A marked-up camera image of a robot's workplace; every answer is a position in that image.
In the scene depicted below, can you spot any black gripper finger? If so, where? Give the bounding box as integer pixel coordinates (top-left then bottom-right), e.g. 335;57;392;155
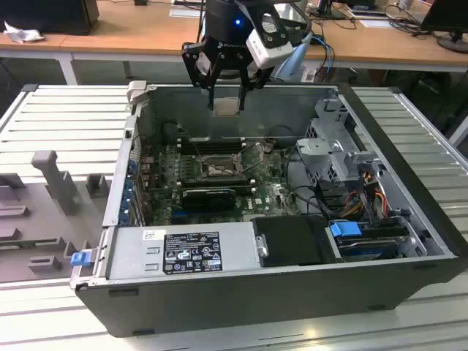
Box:
235;53;273;111
181;41;225;110

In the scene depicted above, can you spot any silver CPU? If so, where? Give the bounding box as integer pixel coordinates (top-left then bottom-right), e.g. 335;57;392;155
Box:
211;97;244;117

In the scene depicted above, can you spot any metal socket cover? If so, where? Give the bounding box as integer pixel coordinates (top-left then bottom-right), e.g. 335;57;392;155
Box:
233;140;265;176

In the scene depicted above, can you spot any RAM slot white clip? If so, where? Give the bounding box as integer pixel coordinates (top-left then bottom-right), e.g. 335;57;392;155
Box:
176;136;246;142
176;143;246;149
176;179;254;185

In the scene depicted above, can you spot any RAM slot black clip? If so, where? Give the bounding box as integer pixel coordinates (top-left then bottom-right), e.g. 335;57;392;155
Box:
176;140;246;146
177;175;249;181

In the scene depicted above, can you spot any CPU socket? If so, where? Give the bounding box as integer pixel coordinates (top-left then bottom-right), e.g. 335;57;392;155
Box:
199;155;246;180

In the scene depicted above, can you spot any light grey case latch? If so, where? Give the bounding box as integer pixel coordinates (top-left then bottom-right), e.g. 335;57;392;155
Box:
126;80;149;107

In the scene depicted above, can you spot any wooden desk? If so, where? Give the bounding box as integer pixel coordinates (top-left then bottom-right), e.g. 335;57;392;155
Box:
0;0;468;87

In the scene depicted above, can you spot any grey metal drive cage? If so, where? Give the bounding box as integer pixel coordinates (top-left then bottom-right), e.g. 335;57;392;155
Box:
294;97;388;184

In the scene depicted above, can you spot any green motherboard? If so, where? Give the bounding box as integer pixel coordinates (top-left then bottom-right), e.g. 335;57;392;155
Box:
140;140;304;226

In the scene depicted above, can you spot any black graphics card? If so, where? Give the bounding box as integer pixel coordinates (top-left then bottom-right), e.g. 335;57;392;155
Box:
181;188;238;212

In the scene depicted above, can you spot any black equipment box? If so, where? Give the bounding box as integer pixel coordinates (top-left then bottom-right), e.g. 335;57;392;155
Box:
0;0;99;37

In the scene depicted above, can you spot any crumpled white paper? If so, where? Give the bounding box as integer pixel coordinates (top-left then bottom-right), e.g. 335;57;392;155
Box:
3;20;45;44

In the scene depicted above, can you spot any black plastic shroud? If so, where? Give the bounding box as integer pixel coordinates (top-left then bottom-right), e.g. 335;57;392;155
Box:
252;214;332;268

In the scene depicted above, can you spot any hard disk in blue carrier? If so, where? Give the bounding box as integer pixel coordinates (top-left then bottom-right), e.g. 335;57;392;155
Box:
327;220;401;263

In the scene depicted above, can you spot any grey power supply unit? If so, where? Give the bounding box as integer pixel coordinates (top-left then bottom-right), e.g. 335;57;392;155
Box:
105;221;263;281

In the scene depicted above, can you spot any black monitor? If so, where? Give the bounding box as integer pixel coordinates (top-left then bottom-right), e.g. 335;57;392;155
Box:
419;0;468;55

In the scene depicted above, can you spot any grey parts rack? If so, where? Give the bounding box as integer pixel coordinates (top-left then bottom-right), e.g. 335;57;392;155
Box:
0;148;114;284

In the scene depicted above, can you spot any black PC case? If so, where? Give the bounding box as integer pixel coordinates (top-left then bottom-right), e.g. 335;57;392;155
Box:
69;82;468;339

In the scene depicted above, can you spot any green RAM stick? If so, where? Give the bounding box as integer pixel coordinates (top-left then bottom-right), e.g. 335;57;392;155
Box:
0;239;26;252

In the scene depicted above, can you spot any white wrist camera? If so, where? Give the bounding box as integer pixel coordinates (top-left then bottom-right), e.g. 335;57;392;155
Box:
245;12;295;69

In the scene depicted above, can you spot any blue cable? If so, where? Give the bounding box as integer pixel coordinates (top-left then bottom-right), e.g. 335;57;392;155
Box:
310;34;336;80

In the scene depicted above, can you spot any yellow orange wire bundle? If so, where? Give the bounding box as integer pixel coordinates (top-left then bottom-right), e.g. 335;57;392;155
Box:
341;188;389;217

